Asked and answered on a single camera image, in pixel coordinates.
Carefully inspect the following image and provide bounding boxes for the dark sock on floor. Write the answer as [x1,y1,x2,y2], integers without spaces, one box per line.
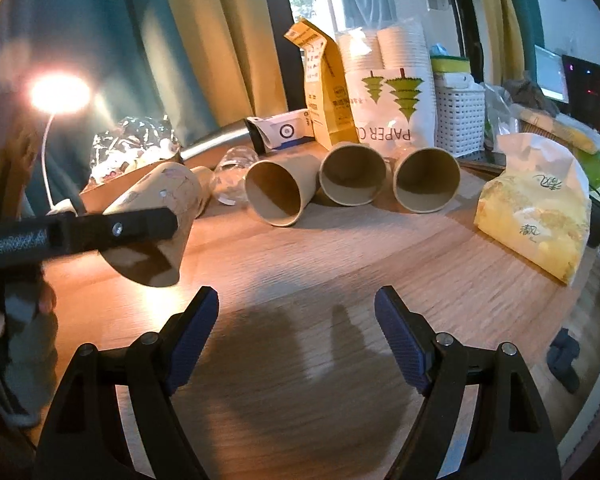
[546,327,580,394]

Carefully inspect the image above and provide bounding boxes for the teal curtain left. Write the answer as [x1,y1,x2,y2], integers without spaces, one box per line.
[0,0,218,216]

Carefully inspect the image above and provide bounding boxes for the small white blue box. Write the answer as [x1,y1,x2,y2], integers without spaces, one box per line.
[246,108,315,151]

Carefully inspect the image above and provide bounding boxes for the yellow green sponge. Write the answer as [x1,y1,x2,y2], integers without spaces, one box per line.
[429,44,471,74]

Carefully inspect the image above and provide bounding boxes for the computer monitor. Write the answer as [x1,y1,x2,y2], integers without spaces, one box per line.
[534,46,569,104]

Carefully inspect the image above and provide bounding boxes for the teal curtain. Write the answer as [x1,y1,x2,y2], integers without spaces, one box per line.
[512,0,545,81]
[0,0,218,216]

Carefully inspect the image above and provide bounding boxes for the yellow curtain left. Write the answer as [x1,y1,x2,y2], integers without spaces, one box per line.
[169,0,288,126]

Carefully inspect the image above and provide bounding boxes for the yellow curtain right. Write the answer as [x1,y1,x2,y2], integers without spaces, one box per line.
[481,0,524,86]

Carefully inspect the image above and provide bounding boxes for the teal curtain right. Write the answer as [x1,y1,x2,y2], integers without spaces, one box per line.
[512,0,545,81]

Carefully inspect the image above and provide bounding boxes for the shiny foil snack bag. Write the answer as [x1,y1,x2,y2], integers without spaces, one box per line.
[87,116,181,186]

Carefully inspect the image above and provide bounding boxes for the black computer case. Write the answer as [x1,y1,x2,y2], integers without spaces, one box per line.
[562,54,600,133]

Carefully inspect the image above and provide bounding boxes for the stainless steel bottle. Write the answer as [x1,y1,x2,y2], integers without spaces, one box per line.
[180,119,256,169]

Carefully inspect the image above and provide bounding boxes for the cardboard tray box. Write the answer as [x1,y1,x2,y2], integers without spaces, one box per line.
[80,160,165,214]

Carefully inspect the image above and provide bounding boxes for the white plastic basket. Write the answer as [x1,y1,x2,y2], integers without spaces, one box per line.
[434,73,486,157]

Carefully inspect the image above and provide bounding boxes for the yellow curtain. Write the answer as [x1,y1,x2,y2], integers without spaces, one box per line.
[169,0,288,126]
[481,0,524,86]

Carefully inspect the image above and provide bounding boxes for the clear glass cup middle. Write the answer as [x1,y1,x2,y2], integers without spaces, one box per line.
[211,146,259,206]

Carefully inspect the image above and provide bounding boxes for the leftmost lying paper cup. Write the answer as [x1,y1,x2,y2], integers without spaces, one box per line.
[190,166,213,217]

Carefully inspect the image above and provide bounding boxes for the rightmost lying paper cup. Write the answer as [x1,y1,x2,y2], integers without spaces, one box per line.
[391,146,460,214]

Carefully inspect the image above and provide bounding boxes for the left hand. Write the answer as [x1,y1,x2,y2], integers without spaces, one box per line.
[0,266,58,428]

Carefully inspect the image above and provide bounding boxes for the yellow paper bag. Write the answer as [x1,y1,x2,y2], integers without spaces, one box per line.
[285,18,358,150]

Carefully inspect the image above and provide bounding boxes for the lying paper cup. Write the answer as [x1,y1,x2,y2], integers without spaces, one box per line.
[245,154,321,228]
[318,142,387,207]
[190,166,213,217]
[391,146,460,214]

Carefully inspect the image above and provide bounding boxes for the patterned paper cup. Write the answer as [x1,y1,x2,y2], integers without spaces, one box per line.
[100,162,204,287]

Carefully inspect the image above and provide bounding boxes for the paper cup pack bag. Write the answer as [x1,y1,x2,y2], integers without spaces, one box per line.
[338,16,437,157]

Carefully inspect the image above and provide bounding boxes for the white desk lamp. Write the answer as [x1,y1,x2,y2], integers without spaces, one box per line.
[26,70,95,216]

